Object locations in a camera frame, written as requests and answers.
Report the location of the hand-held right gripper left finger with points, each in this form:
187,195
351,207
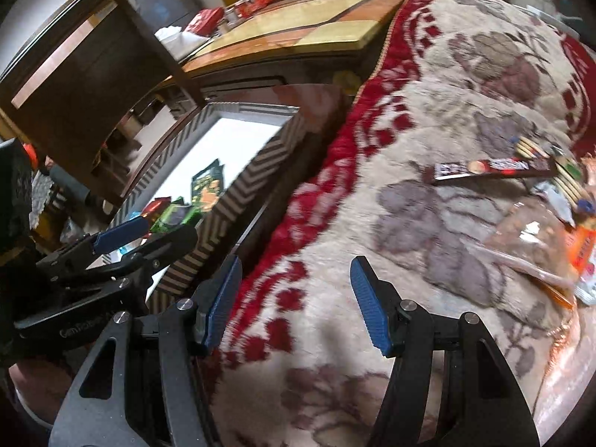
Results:
222,305

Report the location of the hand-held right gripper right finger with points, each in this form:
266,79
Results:
370,307

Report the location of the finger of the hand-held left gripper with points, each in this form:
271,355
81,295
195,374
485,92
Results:
122,234
165,244

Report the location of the red snack packet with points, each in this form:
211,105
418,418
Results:
156,207

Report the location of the dark green snack bag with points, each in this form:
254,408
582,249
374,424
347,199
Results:
207,186

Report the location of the chevron striped storage box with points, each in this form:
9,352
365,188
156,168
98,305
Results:
244,186

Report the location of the clear bag of bread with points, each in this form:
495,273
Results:
526,247

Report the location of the long brown snack box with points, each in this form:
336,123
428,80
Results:
493,168

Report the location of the clear silver wrapper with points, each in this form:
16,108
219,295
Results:
554,200

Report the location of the orange snack packet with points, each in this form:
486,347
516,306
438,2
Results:
582,247

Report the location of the blue cookie packet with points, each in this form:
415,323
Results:
528,146

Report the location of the green gold snack packet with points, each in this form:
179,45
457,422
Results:
570,179

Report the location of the dark wooden chair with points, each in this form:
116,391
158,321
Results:
70,84

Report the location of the red and beige floral blanket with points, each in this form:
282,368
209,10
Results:
419,102

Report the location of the red gift box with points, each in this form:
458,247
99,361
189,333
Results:
205,21

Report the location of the grey refrigerator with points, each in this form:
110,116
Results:
158,4

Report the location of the wooden coffee table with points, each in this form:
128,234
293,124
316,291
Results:
288,28

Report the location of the red packages on table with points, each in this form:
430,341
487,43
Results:
251,8

